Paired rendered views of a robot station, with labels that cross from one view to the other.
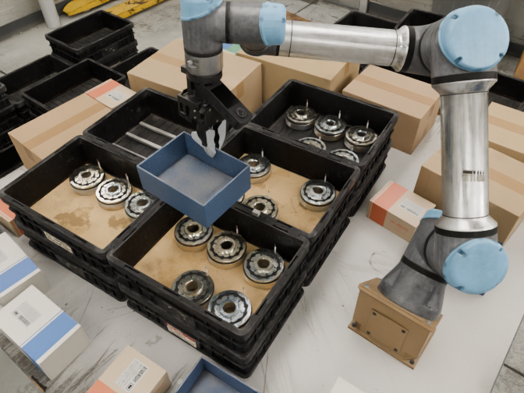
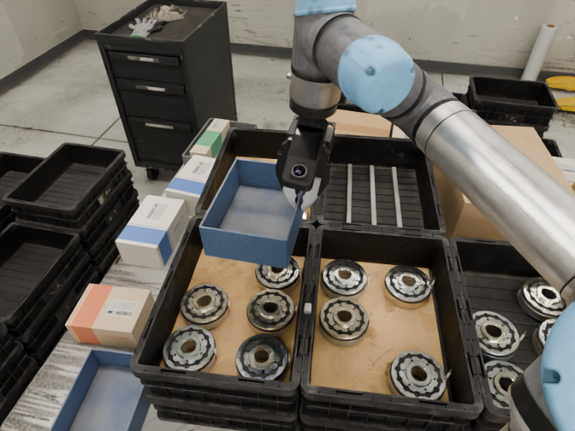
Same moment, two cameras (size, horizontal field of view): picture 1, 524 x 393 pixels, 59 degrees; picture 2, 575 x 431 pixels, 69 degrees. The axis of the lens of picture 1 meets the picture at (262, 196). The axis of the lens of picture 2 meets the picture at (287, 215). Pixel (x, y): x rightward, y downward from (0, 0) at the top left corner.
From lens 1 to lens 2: 70 cm
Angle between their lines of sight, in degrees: 45
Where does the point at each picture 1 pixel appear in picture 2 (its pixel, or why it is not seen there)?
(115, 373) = (121, 295)
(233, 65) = not seen: hidden behind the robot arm
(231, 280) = (236, 336)
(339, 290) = not seen: outside the picture
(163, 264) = (230, 268)
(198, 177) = (275, 216)
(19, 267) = (197, 185)
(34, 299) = (172, 208)
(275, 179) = (411, 318)
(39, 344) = (133, 232)
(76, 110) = (367, 123)
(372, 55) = (529, 247)
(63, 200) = not seen: hidden behind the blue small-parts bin
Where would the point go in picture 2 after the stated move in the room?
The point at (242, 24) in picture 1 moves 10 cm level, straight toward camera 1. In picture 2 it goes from (328, 49) to (247, 66)
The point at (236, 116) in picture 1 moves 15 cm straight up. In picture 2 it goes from (288, 169) to (288, 67)
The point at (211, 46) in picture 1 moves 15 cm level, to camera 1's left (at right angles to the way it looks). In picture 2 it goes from (305, 65) to (260, 28)
